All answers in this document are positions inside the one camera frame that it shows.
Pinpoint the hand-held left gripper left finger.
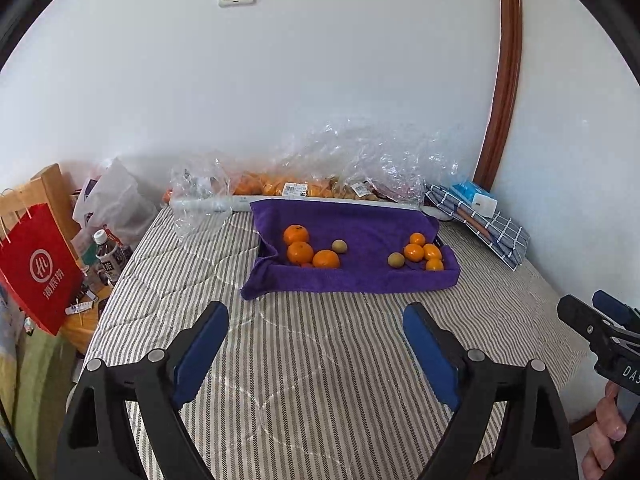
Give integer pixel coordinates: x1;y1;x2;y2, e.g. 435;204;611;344
55;301;230;480

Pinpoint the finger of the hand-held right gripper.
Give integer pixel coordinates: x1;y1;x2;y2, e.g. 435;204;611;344
557;295;608;351
592;290;631;327

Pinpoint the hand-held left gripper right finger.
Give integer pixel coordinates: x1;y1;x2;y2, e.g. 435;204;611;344
402;302;581;480

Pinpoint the person's right hand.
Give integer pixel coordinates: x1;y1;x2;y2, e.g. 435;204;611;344
580;382;628;480

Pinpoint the checkered blue cloth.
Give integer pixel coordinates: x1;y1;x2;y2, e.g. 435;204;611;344
425;184;531;272

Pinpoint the wooden side table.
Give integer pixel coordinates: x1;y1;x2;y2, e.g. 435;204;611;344
59;280;118;357

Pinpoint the white-capped drink bottle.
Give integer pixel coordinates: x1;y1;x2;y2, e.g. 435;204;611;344
94;230;124;285

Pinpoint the purple towel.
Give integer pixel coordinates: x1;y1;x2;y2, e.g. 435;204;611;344
241;198;461;301

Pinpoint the blue white tissue pack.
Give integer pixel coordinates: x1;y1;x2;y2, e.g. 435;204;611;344
450;180;499;218

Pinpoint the crumpled clear plastic bag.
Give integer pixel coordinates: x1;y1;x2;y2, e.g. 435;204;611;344
170;157;236;247

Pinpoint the pile of bagged oranges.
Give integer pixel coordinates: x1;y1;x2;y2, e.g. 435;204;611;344
232;172;326;197

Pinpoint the white plastic bag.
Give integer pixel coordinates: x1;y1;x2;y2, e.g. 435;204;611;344
72;157;159;252

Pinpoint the red paper bag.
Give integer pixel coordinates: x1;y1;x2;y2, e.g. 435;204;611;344
0;189;86;337

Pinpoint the bag of brown longans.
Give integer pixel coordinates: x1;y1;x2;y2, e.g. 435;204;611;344
325;180;383;202

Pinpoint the large clear plastic bag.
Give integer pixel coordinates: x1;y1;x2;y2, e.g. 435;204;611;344
272;117;458;202

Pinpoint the wooden chair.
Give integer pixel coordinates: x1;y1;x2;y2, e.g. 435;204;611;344
0;162;82;243

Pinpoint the brown wooden door frame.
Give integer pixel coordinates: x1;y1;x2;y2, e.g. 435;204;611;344
472;0;523;192

